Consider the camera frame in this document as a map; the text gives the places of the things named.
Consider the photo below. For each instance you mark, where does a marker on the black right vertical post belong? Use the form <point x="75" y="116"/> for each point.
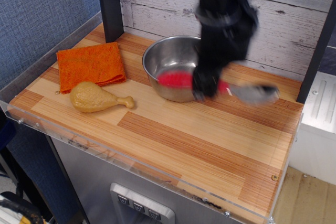
<point x="317" y="55"/>

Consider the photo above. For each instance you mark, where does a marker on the white appliance at right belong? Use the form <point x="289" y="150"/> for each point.
<point x="313" y="151"/>

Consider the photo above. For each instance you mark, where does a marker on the stainless steel bowl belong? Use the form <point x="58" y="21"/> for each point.
<point x="177" y="53"/>

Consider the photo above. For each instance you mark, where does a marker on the red handled metal spoon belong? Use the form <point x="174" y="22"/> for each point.
<point x="249" y="94"/>

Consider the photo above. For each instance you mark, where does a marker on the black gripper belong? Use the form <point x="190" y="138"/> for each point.
<point x="224" y="38"/>

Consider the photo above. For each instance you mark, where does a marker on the yellow black object bottom left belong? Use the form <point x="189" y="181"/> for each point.
<point x="12" y="212"/>

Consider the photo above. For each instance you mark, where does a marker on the silver button control panel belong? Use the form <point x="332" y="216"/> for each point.
<point x="129" y="204"/>

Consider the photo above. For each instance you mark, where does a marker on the clear acrylic edge guard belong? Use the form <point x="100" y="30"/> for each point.
<point x="224" y="154"/>

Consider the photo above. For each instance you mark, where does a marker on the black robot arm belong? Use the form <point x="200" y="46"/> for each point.
<point x="222" y="6"/>

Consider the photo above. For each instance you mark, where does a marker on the stainless steel cabinet front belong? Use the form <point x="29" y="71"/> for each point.
<point x="92" y="176"/>

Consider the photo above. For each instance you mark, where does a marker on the orange folded towel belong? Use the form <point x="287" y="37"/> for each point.
<point x="100" y="64"/>

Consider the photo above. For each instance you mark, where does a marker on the black left vertical post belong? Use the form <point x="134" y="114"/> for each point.
<point x="112" y="19"/>

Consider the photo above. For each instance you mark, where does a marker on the black vertical post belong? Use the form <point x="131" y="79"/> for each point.
<point x="112" y="19"/>
<point x="317" y="55"/>

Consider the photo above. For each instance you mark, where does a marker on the plastic toy chicken drumstick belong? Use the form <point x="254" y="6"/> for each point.
<point x="88" y="97"/>

